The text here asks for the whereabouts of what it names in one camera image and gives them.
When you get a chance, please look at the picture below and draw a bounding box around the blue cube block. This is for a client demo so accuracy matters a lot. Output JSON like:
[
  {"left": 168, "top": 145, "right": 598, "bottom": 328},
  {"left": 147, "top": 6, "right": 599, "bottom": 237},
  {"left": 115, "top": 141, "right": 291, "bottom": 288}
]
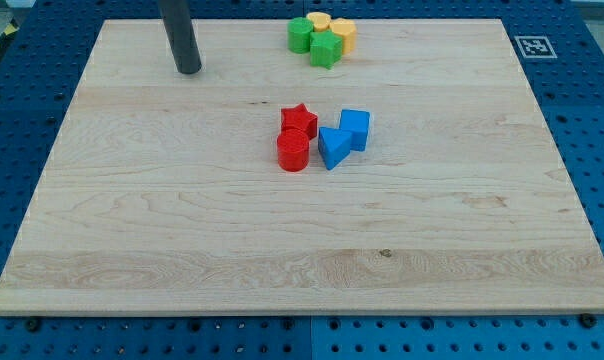
[{"left": 339, "top": 109, "right": 370, "bottom": 151}]

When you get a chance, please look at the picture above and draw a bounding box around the yellow heart block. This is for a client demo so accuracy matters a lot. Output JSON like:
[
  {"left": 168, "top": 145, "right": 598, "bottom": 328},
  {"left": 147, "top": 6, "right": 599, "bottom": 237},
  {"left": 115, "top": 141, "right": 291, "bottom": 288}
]
[{"left": 306, "top": 12, "right": 332, "bottom": 32}]

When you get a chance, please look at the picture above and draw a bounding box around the blue triangle block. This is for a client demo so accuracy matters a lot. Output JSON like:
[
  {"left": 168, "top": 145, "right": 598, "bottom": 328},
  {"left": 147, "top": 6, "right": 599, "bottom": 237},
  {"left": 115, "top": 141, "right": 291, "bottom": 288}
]
[{"left": 318, "top": 127, "right": 352, "bottom": 170}]

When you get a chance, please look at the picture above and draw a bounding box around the red star block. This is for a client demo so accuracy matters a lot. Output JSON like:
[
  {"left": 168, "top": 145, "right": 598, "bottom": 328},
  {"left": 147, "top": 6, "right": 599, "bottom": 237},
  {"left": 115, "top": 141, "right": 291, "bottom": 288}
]
[{"left": 281, "top": 103, "right": 318, "bottom": 140}]

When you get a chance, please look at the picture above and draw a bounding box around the green star block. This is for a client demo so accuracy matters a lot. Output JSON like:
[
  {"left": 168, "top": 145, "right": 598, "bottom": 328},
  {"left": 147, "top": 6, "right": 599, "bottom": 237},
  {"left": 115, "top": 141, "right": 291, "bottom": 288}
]
[{"left": 310, "top": 30, "right": 343, "bottom": 69}]

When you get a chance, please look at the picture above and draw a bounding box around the wooden board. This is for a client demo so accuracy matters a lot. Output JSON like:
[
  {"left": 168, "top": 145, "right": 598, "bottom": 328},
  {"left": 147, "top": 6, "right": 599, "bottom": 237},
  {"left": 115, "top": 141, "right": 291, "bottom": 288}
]
[{"left": 0, "top": 19, "right": 604, "bottom": 317}]

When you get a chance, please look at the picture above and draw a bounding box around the green cylinder block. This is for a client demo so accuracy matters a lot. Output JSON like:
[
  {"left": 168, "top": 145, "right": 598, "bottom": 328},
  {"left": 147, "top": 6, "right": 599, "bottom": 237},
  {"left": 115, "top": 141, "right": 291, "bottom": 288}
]
[{"left": 287, "top": 17, "right": 314, "bottom": 54}]

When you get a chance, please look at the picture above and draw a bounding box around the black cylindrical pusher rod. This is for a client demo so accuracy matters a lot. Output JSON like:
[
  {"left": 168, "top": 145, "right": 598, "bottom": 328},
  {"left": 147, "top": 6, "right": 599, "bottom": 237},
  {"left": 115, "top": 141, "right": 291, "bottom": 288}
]
[{"left": 157, "top": 0, "right": 202, "bottom": 75}]

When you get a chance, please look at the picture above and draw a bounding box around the red cylinder block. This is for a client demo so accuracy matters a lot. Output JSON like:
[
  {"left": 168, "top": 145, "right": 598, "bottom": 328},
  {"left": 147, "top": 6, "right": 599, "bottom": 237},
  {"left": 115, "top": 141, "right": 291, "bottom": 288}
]
[{"left": 276, "top": 129, "right": 309, "bottom": 172}]

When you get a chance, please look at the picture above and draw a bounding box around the white fiducial marker tag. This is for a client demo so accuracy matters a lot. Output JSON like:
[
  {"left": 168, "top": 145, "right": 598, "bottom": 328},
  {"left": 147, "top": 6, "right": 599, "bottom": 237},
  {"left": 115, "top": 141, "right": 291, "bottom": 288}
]
[{"left": 515, "top": 35, "right": 557, "bottom": 59}]

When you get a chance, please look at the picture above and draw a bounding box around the yellow hexagon block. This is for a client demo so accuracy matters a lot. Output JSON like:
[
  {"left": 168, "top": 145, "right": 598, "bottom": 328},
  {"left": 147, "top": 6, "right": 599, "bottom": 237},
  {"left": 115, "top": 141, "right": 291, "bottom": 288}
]
[{"left": 329, "top": 18, "right": 357, "bottom": 55}]

